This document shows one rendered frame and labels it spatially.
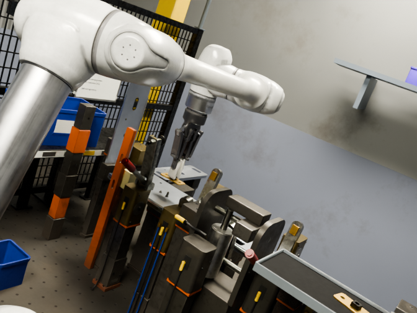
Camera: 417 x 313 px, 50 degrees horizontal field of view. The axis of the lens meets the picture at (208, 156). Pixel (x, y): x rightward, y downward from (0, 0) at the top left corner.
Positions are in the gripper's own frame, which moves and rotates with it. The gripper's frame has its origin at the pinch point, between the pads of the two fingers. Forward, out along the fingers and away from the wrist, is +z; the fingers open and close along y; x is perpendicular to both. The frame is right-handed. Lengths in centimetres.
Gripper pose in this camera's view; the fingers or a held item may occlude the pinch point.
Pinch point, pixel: (176, 167)
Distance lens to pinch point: 149.9
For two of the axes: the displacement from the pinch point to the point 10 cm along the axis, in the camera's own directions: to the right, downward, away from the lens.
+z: -3.4, 9.1, 2.5
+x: -7.7, -4.2, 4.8
